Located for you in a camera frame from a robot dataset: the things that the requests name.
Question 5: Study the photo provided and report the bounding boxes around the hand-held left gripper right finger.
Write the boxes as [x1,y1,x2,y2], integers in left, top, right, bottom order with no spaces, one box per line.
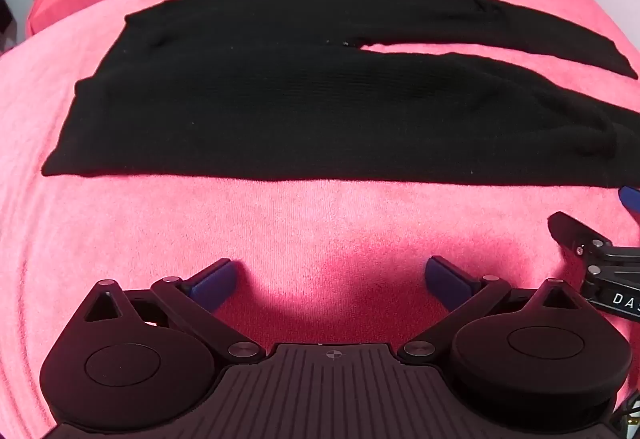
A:
[397,255,593,365]

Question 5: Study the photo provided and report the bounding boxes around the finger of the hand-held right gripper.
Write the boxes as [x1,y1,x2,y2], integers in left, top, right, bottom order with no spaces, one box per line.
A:
[618,186,640,226]
[547,212,640,270]

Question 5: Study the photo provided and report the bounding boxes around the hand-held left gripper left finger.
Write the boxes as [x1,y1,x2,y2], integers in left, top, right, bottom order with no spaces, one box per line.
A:
[82,258,266,363]

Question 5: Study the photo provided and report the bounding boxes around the black pants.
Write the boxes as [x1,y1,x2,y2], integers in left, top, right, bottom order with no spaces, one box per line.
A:
[42,0,640,190]

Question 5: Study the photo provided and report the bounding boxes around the pink blanket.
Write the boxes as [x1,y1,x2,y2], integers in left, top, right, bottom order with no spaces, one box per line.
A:
[0,0,640,439]

